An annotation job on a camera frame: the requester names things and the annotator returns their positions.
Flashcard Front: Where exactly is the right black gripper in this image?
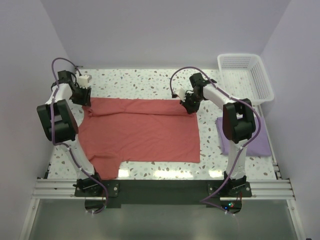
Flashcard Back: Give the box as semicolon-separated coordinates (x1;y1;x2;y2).
180;92;204;114

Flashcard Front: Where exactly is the red t shirt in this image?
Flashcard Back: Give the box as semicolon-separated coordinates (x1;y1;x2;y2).
78;97;201;180

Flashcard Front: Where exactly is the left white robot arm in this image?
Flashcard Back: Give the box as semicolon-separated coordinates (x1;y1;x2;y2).
36;70;200;198

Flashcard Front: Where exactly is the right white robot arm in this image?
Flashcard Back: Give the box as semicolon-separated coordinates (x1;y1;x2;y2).
177;73;260;201

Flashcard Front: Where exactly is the white plastic basket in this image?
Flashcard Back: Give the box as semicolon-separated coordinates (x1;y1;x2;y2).
217;53;275;106

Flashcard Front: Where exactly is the folded purple t shirt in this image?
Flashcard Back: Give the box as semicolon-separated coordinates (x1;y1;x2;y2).
215;117;272;157

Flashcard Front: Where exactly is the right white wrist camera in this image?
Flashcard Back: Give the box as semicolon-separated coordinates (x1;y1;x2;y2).
171;88;187;102

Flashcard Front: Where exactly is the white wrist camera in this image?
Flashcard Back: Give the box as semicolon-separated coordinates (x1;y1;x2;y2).
171;88;187;102
76;74;92;88

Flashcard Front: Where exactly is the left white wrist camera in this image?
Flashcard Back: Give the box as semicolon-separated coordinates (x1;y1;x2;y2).
76;74;92;88

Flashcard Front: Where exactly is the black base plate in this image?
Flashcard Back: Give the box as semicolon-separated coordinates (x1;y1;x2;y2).
73;178;253;213

